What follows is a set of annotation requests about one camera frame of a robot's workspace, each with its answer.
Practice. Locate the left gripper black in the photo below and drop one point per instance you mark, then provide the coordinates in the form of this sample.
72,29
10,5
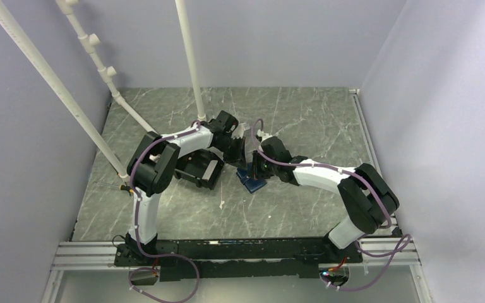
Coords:
239,156

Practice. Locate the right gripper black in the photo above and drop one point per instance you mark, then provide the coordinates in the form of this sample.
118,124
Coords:
257,173

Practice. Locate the blue leather card holder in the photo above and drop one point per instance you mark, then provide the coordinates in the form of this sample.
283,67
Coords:
252,185

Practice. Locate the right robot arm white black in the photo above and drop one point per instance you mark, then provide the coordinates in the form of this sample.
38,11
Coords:
367,198

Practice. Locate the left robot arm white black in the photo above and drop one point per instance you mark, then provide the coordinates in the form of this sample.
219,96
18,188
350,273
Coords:
153,165

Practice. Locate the stack of cards in tray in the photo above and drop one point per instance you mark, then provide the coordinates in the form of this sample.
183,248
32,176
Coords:
210,171

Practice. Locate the black card tray box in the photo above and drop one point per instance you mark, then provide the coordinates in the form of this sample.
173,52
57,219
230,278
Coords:
192,166

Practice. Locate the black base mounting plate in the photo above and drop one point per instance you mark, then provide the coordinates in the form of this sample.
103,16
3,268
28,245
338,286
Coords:
303,257

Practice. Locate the yellow black screwdriver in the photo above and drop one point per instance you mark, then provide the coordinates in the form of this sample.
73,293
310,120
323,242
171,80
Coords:
123,187

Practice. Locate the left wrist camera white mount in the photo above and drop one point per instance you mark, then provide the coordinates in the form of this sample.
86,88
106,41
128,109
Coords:
239,132

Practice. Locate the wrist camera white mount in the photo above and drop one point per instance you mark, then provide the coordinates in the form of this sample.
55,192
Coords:
261,136
239,132

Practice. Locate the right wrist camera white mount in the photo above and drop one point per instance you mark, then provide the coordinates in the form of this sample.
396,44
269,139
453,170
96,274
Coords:
261,136

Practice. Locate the aluminium extrusion rail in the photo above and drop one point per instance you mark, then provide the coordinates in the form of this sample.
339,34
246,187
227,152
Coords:
102,256

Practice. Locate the white PVC pipe frame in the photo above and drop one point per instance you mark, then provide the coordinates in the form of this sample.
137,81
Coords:
89,43

